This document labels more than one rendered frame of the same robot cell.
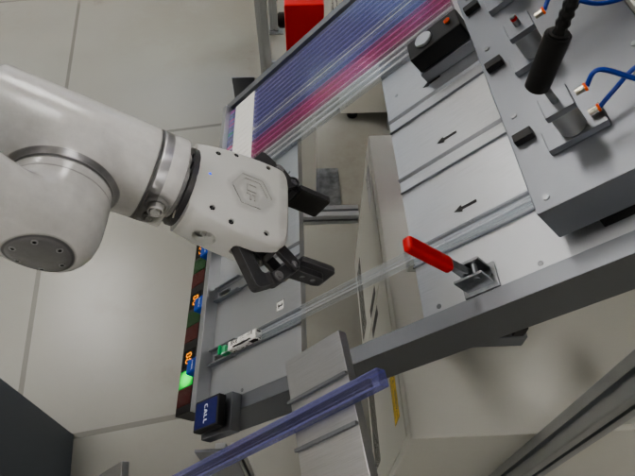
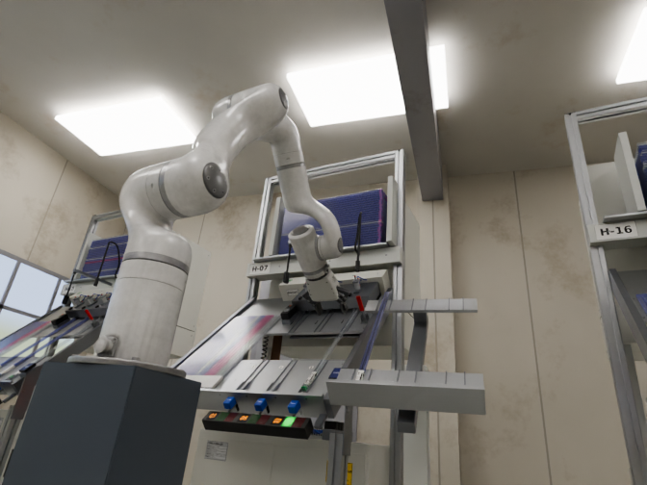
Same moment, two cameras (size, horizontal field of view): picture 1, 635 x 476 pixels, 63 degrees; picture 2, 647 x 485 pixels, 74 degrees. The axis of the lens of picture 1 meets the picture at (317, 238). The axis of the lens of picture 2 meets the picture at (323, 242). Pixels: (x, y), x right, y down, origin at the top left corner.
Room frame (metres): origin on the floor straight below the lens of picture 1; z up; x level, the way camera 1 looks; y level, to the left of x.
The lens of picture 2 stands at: (-0.35, 1.24, 0.63)
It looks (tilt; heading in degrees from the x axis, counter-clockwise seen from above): 24 degrees up; 300
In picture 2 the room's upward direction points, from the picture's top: 5 degrees clockwise
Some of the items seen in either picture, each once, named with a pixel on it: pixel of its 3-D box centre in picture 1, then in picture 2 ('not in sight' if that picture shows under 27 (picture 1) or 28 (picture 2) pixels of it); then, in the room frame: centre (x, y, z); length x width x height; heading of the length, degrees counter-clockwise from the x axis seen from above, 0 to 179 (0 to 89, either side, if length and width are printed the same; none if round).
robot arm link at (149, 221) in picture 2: not in sight; (158, 217); (0.34, 0.74, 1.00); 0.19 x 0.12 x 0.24; 1
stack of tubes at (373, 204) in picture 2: not in sight; (334, 228); (0.53, -0.34, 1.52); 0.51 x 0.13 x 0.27; 2
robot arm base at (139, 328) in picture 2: not in sight; (142, 319); (0.31, 0.74, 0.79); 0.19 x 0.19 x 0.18
